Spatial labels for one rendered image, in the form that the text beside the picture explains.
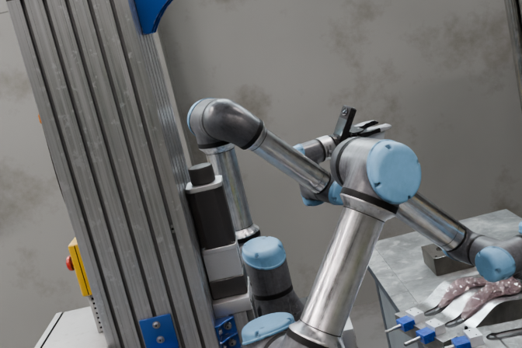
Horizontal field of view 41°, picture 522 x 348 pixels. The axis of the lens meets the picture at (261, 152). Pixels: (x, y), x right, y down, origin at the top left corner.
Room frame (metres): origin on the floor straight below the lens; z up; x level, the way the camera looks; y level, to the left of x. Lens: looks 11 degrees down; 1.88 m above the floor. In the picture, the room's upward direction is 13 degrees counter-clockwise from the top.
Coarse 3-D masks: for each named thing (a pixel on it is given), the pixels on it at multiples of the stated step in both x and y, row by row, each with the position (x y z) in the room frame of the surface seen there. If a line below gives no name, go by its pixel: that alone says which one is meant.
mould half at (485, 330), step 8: (520, 320) 1.81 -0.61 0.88; (480, 328) 1.81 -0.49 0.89; (488, 328) 1.80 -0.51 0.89; (496, 328) 1.79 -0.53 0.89; (504, 328) 1.79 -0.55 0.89; (512, 328) 1.78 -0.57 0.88; (520, 336) 1.72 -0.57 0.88; (488, 344) 1.72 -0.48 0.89; (496, 344) 1.71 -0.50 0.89; (504, 344) 1.70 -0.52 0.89; (512, 344) 1.69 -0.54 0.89; (520, 344) 1.68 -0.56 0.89
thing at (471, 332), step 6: (468, 330) 1.76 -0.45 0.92; (474, 330) 1.76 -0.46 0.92; (462, 336) 1.76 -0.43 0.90; (468, 336) 1.73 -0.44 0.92; (474, 336) 1.72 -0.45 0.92; (480, 336) 1.72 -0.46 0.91; (456, 342) 1.74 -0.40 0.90; (462, 342) 1.73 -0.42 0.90; (468, 342) 1.73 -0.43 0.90; (474, 342) 1.72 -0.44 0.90; (480, 342) 1.72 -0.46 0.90
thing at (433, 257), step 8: (424, 248) 2.54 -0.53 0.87; (432, 248) 2.52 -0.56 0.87; (424, 256) 2.55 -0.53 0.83; (432, 256) 2.44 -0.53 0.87; (440, 256) 2.42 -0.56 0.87; (432, 264) 2.45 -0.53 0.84; (440, 264) 2.42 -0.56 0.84; (448, 264) 2.42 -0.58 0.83; (456, 264) 2.42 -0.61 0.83; (464, 264) 2.42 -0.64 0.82; (440, 272) 2.42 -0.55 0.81; (448, 272) 2.42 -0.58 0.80
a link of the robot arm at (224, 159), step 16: (192, 112) 1.97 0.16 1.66; (192, 128) 1.98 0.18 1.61; (208, 144) 1.92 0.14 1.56; (224, 144) 1.92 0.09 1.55; (208, 160) 1.96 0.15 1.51; (224, 160) 1.93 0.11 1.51; (224, 176) 1.93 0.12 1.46; (240, 176) 1.96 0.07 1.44; (240, 192) 1.95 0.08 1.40; (240, 208) 1.94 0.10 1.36; (240, 224) 1.93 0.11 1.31; (240, 240) 1.92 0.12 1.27
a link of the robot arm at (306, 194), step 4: (300, 184) 2.07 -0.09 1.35; (300, 188) 2.07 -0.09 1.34; (304, 188) 2.05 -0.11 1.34; (304, 192) 2.05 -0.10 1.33; (308, 192) 2.03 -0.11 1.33; (304, 196) 2.06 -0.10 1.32; (308, 196) 2.04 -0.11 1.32; (312, 196) 2.01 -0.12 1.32; (304, 200) 2.06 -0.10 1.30; (308, 200) 2.05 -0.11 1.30; (312, 200) 2.04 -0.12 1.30; (316, 200) 2.04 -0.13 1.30; (320, 200) 2.01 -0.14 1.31; (308, 204) 2.05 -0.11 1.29; (312, 204) 2.05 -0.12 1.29; (316, 204) 2.04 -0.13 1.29
